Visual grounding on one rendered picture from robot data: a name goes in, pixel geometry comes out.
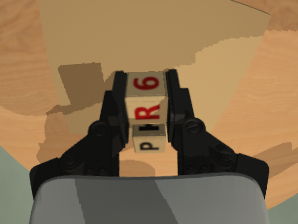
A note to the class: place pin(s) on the beige toy block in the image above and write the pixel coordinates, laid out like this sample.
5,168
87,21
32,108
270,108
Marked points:
149,138
146,98

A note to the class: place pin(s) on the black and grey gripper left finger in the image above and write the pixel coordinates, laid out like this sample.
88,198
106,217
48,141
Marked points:
98,151

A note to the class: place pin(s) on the tan flat mat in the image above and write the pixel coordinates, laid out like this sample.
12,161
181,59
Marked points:
210,42

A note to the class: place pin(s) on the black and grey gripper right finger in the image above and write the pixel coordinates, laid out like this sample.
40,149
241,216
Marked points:
199,147

